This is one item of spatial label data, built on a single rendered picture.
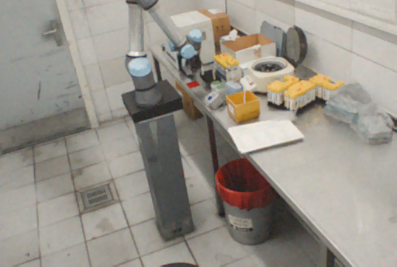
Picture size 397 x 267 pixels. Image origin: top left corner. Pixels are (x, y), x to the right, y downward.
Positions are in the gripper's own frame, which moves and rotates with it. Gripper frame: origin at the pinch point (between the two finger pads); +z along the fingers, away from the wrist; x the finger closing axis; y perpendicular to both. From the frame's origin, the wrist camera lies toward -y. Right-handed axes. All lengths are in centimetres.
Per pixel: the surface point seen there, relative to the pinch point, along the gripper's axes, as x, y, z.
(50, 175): -111, -22, 119
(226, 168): 0, 62, 22
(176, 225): -37, 75, 52
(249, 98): 12, 49, -29
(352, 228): 1, 137, -73
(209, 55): 18.6, -12.7, 6.4
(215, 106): -5, 45, -23
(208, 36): 19.2, -19.4, -5.3
